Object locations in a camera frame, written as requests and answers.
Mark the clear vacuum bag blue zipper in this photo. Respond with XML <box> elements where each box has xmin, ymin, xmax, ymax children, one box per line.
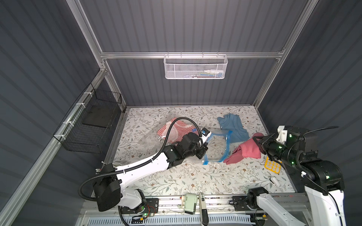
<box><xmin>141</xmin><ymin>115</ymin><xmax>232</xmax><ymax>165</ymax></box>

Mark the white wire wall basket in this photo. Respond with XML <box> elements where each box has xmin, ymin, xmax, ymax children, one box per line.
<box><xmin>163</xmin><ymin>54</ymin><xmax>228</xmax><ymax>80</ymax></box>

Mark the small white object on table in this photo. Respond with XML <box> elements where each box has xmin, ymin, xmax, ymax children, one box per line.
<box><xmin>270</xmin><ymin>177</ymin><xmax>281</xmax><ymax>187</ymax></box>

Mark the black wire wall basket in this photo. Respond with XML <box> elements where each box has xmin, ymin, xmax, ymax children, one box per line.
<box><xmin>53</xmin><ymin>87</ymin><xmax>122</xmax><ymax>154</ymax></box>

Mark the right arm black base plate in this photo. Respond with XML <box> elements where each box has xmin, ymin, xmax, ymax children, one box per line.
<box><xmin>228</xmin><ymin>195</ymin><xmax>251</xmax><ymax>211</ymax></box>

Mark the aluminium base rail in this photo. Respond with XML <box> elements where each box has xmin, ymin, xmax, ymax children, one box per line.
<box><xmin>75</xmin><ymin>195</ymin><xmax>279</xmax><ymax>226</ymax></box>

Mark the black handle on rail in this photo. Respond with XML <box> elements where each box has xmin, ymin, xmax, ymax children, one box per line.
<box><xmin>199</xmin><ymin>193</ymin><xmax>209</xmax><ymax>226</ymax></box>

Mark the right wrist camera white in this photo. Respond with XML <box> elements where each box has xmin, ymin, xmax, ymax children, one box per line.
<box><xmin>275</xmin><ymin>125</ymin><xmax>288</xmax><ymax>145</ymax></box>

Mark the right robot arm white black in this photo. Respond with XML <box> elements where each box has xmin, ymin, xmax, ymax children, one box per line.
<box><xmin>253</xmin><ymin>126</ymin><xmax>346</xmax><ymax>226</ymax></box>

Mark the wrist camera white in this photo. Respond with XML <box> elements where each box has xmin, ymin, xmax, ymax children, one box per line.
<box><xmin>275</xmin><ymin>125</ymin><xmax>288</xmax><ymax>145</ymax></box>
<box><xmin>201</xmin><ymin>128</ymin><xmax>212</xmax><ymax>144</ymax></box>

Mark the striped garment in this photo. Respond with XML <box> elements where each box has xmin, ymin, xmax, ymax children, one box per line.
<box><xmin>157</xmin><ymin>117</ymin><xmax>198</xmax><ymax>143</ymax></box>

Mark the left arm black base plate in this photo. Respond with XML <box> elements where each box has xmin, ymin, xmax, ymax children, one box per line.
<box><xmin>121</xmin><ymin>198</ymin><xmax>159</xmax><ymax>214</ymax></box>

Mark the blue tank top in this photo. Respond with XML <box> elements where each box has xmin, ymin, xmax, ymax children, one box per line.
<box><xmin>217</xmin><ymin>114</ymin><xmax>249</xmax><ymax>143</ymax></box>

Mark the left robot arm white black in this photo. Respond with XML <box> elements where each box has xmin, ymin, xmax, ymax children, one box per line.
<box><xmin>93</xmin><ymin>129</ymin><xmax>211</xmax><ymax>213</ymax></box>

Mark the yellow calculator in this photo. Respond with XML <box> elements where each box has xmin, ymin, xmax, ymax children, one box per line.
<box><xmin>264</xmin><ymin>156</ymin><xmax>281</xmax><ymax>174</ymax></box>

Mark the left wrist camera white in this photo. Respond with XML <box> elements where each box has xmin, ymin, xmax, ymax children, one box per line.
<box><xmin>201</xmin><ymin>128</ymin><xmax>212</xmax><ymax>144</ymax></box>

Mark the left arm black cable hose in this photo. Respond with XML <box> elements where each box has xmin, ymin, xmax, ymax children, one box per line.
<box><xmin>78</xmin><ymin>117</ymin><xmax>203</xmax><ymax>202</ymax></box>

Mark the pale green box on rail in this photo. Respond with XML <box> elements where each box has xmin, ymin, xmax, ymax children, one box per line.
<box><xmin>182</xmin><ymin>193</ymin><xmax>198</xmax><ymax>215</ymax></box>

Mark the red garment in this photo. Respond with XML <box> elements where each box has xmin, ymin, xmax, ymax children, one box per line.
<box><xmin>223</xmin><ymin>133</ymin><xmax>264</xmax><ymax>165</ymax></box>

